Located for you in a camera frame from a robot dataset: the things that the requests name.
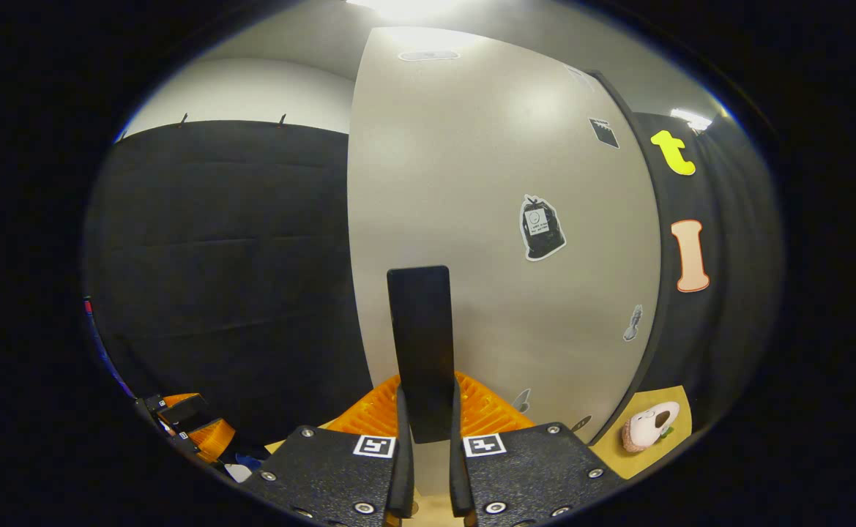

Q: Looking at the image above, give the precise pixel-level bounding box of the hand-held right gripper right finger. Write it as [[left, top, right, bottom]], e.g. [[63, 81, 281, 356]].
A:
[[448, 372, 628, 527]]

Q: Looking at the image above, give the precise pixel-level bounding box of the black door handle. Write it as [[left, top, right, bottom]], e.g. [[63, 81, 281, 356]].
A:
[[387, 265, 456, 445]]

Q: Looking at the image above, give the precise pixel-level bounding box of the beige cabinet door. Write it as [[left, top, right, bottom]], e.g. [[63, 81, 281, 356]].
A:
[[346, 26, 663, 498]]

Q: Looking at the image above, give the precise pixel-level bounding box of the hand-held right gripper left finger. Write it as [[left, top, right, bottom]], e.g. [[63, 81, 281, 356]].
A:
[[241, 375, 415, 527]]

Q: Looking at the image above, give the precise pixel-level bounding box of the large ceiling light panel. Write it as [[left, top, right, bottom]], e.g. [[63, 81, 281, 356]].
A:
[[347, 0, 487, 23]]

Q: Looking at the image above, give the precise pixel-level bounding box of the pink plush slipper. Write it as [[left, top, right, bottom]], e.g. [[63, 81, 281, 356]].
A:
[[621, 400, 681, 453]]

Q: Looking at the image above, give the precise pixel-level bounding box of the black backdrop cloth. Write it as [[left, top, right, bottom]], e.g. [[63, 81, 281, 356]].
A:
[[83, 110, 784, 447]]

